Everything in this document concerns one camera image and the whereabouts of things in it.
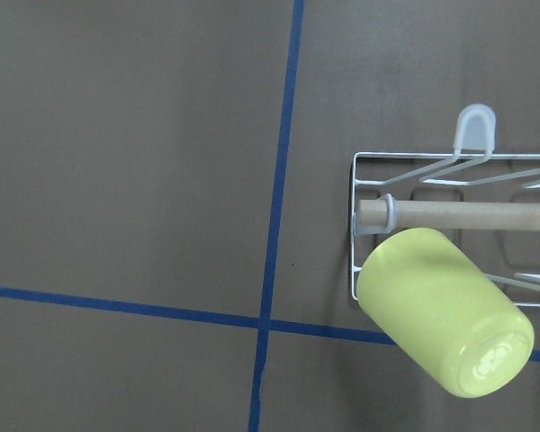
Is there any white wire cup rack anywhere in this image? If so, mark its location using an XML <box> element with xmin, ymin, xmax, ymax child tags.
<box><xmin>347</xmin><ymin>103</ymin><xmax>540</xmax><ymax>300</ymax></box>

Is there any bright yellow cup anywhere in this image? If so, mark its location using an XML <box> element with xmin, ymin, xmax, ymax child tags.
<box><xmin>356</xmin><ymin>228</ymin><xmax>535</xmax><ymax>398</ymax></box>

